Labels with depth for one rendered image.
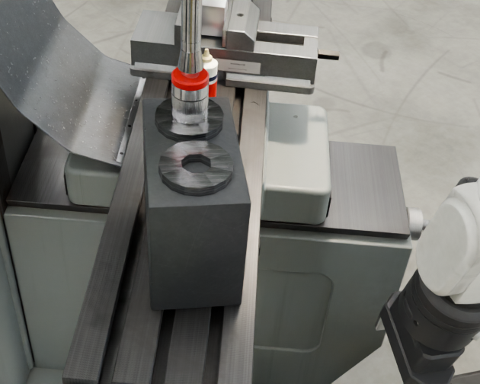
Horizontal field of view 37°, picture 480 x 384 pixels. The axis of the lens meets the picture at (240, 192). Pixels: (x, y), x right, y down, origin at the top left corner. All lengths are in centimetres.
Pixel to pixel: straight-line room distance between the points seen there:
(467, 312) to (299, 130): 79
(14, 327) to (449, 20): 276
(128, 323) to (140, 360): 6
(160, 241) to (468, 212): 38
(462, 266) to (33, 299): 113
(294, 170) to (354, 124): 157
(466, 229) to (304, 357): 108
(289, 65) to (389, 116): 168
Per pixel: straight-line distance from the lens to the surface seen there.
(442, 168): 280
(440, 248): 68
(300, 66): 135
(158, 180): 86
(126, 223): 108
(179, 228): 86
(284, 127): 146
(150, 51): 137
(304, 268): 145
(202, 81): 90
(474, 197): 64
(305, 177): 135
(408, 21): 372
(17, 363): 175
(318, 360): 169
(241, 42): 133
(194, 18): 86
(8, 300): 160
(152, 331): 95
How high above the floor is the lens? 168
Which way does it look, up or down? 42 degrees down
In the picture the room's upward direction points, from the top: 5 degrees clockwise
